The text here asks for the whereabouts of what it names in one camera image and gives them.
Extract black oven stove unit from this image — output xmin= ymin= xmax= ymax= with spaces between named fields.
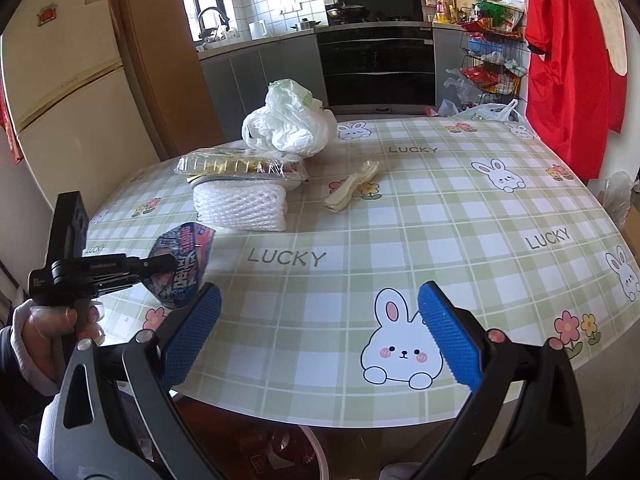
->
xmin=317 ymin=25 xmax=436 ymax=113

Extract wooden door frame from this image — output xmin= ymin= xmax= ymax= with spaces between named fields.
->
xmin=117 ymin=0 xmax=226 ymax=159

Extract person's left hand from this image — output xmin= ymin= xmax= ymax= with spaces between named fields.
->
xmin=11 ymin=300 xmax=78 ymax=396

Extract white plastic bag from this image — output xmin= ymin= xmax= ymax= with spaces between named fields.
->
xmin=241 ymin=79 xmax=337 ymax=158

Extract grey oval foil lid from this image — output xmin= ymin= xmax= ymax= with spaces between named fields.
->
xmin=186 ymin=174 xmax=303 ymax=192

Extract cream plastic spoon packet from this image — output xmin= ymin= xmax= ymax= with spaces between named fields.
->
xmin=323 ymin=160 xmax=380 ymax=212

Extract green plaid bunny tablecloth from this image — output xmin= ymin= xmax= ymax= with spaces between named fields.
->
xmin=81 ymin=115 xmax=640 ymax=428

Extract red hanging apron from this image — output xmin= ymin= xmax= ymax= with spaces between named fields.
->
xmin=525 ymin=0 xmax=628 ymax=181

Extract white shopping bag on floor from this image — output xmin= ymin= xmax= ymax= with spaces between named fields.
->
xmin=437 ymin=100 xmax=518 ymax=122

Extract wire storage rack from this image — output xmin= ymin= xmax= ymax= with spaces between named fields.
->
xmin=460 ymin=0 xmax=527 ymax=103

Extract clear plastic container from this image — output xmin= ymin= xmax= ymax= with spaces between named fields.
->
xmin=174 ymin=146 xmax=308 ymax=181

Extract white foam net sleeve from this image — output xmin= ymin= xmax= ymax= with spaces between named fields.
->
xmin=192 ymin=185 xmax=286 ymax=232

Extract grey lower cabinets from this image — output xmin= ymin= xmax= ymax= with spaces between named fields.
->
xmin=198 ymin=30 xmax=329 ymax=141

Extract pink trash bin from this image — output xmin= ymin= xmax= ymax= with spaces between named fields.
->
xmin=174 ymin=394 xmax=330 ymax=479

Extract cream refrigerator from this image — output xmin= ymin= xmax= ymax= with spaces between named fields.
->
xmin=1 ymin=0 xmax=158 ymax=214

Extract red cloth on fridge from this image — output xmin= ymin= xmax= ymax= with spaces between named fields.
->
xmin=0 ymin=81 xmax=24 ymax=165

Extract blue snack wrapper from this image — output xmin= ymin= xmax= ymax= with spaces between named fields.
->
xmin=142 ymin=222 xmax=215 ymax=310

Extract cardboard box on floor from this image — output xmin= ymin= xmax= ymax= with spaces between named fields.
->
xmin=620 ymin=205 xmax=640 ymax=252

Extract white electric kettle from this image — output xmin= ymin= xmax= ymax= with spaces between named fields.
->
xmin=248 ymin=20 xmax=269 ymax=40

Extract steel cooking pot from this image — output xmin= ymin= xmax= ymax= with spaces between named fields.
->
xmin=292 ymin=18 xmax=320 ymax=32

